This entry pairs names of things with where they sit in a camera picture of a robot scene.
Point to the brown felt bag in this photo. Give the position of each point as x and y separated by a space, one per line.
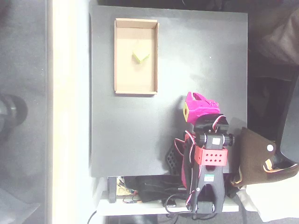
252 158

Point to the white shelf board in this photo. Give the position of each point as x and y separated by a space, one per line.
140 208

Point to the yellow square mount with hole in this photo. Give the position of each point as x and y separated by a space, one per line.
185 112

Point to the magenta gripper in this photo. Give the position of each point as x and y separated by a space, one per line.
198 109

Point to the black power adapter bundle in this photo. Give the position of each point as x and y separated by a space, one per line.
154 189

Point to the green cube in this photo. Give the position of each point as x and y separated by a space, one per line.
140 59

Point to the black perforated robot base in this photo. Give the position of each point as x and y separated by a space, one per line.
172 161

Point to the white sheet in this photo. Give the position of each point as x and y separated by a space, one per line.
268 203

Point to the black round object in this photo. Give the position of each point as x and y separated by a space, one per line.
11 116

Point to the shallow cardboard box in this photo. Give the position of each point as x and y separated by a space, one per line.
135 77

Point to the black plug connector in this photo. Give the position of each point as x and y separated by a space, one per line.
171 203

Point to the black chair part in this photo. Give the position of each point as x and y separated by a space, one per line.
290 135

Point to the dark brown cloth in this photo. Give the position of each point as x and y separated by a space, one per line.
278 35

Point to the small wooden piece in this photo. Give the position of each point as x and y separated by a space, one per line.
122 190

